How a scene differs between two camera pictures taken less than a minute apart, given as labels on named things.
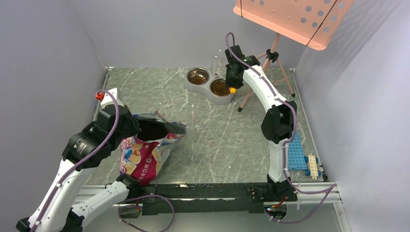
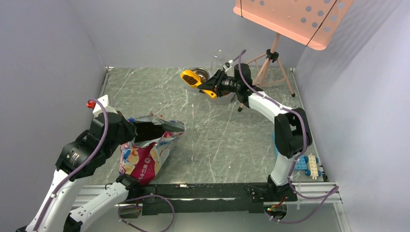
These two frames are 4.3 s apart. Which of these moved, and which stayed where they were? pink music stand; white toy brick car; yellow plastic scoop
Moved: yellow plastic scoop
Stayed: white toy brick car; pink music stand
